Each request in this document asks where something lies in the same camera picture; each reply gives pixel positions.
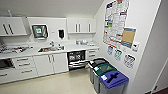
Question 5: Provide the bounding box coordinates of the white door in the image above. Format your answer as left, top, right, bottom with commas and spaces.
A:
153, 49, 168, 93

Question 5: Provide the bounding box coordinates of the white drawer unit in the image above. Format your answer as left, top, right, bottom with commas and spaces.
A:
85, 47, 101, 62
11, 55, 37, 80

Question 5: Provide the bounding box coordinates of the wide white drawer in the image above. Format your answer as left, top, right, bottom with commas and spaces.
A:
0, 68, 18, 85

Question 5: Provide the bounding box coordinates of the stainless steel sink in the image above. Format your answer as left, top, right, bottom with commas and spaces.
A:
38, 45, 66, 53

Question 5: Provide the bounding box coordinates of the white black bin sign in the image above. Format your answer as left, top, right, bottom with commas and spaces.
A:
123, 53, 137, 70

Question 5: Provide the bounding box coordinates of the blue bin sign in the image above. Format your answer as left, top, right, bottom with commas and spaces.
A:
106, 45, 115, 56

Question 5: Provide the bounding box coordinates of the white cloth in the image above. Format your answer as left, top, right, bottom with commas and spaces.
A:
87, 41, 100, 47

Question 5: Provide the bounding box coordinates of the orange bowl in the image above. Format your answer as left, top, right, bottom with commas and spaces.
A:
42, 47, 49, 53

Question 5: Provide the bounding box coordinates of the grey bin blue lid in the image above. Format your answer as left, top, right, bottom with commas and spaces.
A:
98, 70, 130, 94

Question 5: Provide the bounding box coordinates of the green bin sign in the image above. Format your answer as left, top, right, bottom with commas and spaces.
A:
114, 49, 123, 62

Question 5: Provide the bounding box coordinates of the dishwasher wire rack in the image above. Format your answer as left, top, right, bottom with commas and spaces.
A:
69, 56, 87, 69

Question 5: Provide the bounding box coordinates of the white three-door wall cabinet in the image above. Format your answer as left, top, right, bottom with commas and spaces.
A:
65, 17, 98, 34

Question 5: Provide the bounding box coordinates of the grey paper towel dispenser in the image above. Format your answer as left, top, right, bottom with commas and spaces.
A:
31, 23, 49, 39

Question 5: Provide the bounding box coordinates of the large wall poster board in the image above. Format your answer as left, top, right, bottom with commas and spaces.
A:
102, 0, 131, 48

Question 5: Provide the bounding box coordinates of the grey bin black lid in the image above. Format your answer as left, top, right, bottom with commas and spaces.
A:
88, 58, 109, 84

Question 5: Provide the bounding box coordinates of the black wall soap dispenser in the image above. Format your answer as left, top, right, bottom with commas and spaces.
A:
58, 29, 65, 40

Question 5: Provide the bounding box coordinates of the light blue bottle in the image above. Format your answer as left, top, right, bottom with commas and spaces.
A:
7, 9, 13, 18

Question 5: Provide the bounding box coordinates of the white two-door sink cabinet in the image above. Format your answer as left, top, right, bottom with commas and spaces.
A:
33, 52, 69, 77

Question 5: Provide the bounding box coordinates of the white wall thermostat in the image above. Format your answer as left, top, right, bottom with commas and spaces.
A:
131, 41, 140, 52

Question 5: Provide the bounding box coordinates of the stainless steel dishwasher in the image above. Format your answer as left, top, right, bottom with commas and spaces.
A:
66, 49, 93, 72

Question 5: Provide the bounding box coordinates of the built-in black microwave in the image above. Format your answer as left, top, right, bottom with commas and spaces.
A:
0, 58, 16, 70

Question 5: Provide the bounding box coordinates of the chrome sink faucet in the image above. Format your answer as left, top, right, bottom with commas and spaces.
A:
49, 40, 56, 49

